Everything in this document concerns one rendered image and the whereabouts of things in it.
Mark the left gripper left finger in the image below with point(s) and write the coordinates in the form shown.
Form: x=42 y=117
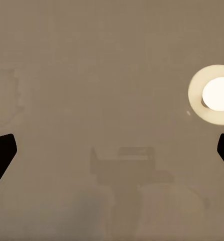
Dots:
x=8 y=150

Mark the coffee table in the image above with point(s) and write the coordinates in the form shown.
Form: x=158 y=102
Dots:
x=116 y=107

